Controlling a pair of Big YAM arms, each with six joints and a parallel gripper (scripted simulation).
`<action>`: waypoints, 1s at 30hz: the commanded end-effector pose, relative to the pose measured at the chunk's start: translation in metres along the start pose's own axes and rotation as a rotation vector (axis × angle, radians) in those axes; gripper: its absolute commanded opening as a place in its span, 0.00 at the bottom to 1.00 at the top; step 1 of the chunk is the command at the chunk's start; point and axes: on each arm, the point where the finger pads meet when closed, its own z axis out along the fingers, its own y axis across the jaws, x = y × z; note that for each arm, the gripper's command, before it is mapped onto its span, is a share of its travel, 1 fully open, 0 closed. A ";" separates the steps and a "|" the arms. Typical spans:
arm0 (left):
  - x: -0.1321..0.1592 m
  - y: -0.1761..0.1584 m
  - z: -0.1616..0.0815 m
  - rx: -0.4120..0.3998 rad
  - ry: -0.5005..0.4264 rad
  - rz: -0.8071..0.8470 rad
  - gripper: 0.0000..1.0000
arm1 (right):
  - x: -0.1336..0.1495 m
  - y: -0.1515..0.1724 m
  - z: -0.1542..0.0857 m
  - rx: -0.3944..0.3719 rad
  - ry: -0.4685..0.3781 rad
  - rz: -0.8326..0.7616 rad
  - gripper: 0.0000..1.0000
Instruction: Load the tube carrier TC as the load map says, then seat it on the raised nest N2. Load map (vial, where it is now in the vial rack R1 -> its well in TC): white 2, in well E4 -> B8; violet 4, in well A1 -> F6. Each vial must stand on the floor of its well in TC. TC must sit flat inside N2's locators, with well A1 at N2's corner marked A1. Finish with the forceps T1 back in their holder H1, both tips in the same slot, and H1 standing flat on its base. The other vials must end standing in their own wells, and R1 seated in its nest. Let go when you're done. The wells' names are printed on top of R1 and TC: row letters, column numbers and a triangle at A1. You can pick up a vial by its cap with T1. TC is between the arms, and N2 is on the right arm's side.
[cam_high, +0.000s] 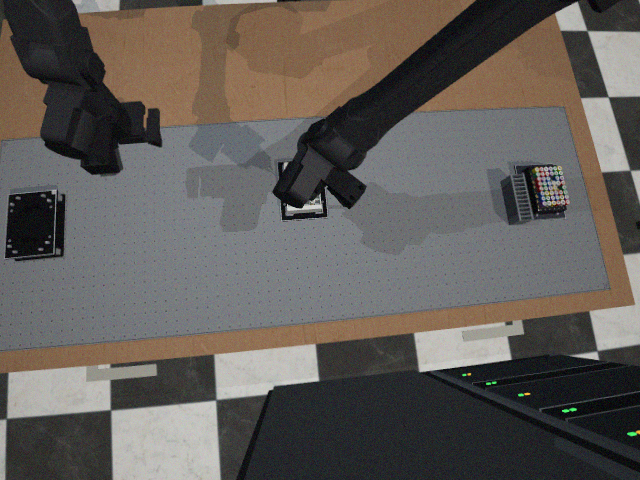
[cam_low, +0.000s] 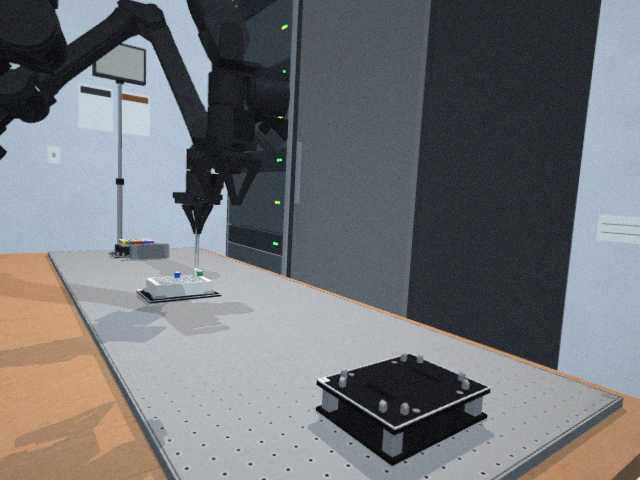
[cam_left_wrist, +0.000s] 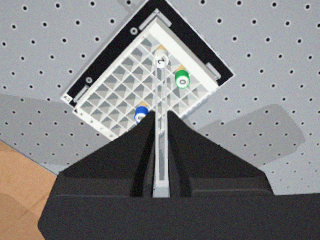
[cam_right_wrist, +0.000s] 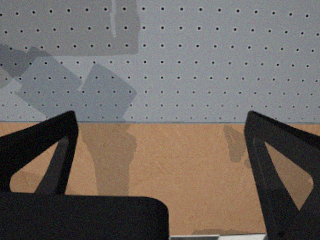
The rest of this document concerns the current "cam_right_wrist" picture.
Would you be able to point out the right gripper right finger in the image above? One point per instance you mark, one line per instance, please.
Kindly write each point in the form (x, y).
(278, 208)

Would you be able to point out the grey flat base plate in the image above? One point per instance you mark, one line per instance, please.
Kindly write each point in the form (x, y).
(160, 61)

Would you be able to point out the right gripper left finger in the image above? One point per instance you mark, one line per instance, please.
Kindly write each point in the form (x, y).
(19, 148)

